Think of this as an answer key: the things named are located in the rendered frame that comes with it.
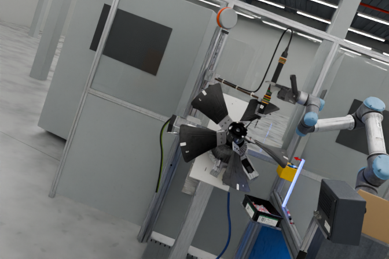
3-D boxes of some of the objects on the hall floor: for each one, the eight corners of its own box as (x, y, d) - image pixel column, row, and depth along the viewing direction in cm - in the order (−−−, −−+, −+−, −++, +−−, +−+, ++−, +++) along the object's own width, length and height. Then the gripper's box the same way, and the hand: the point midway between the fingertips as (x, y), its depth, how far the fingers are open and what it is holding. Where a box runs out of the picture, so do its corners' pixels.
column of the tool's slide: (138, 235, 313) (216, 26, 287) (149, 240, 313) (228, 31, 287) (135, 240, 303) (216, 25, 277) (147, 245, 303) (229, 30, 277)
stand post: (160, 283, 262) (207, 163, 249) (172, 288, 262) (220, 169, 249) (158, 287, 257) (206, 166, 244) (171, 292, 257) (220, 170, 244)
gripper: (296, 105, 222) (262, 92, 222) (293, 103, 233) (260, 91, 233) (302, 92, 220) (268, 78, 221) (298, 90, 232) (265, 77, 232)
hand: (268, 81), depth 227 cm, fingers closed on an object, 4 cm apart
